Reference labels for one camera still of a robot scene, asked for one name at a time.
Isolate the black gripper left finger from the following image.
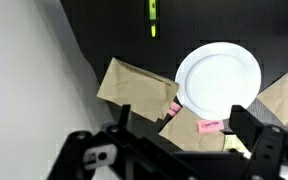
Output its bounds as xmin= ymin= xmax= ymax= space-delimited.
xmin=117 ymin=103 xmax=132 ymax=133

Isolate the white round plate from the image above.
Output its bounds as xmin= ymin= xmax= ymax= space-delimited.
xmin=174 ymin=41 xmax=263 ymax=121

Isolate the folded brown paper napkin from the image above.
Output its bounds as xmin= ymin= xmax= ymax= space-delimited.
xmin=96 ymin=57 xmax=180 ymax=123

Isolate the yellow-green highlighter marker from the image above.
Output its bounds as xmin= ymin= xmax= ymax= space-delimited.
xmin=147 ymin=0 xmax=161 ymax=39

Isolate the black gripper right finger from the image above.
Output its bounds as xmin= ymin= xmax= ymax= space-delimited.
xmin=229 ymin=104 xmax=265 ymax=148

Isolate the flat brown paper napkin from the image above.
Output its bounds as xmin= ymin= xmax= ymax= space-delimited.
xmin=256 ymin=59 xmax=288 ymax=128

